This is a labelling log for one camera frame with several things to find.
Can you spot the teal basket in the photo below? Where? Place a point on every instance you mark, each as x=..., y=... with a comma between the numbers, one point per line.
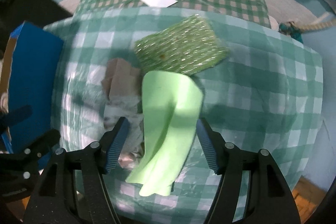
x=294, y=35

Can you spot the patterned fabric band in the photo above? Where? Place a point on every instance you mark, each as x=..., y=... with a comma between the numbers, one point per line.
x=317, y=26

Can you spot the light teal checked cloth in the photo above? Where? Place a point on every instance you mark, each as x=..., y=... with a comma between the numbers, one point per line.
x=262, y=108

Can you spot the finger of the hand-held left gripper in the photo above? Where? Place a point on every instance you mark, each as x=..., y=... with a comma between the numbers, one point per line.
x=47, y=138
x=18, y=113

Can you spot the patterned white brown cloth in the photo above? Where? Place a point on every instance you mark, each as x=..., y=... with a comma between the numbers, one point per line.
x=120, y=106

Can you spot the green glitter sponge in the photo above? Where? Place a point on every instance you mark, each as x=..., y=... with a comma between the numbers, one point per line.
x=181, y=45

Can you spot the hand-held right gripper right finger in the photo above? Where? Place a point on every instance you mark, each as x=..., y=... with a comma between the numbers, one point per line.
x=207, y=145

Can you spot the light green cloth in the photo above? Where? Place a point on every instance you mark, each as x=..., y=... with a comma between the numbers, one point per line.
x=168, y=113

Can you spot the blue cardboard box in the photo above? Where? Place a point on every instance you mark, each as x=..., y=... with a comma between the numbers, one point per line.
x=34, y=69

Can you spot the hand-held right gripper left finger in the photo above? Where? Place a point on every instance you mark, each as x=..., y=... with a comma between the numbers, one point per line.
x=116, y=145

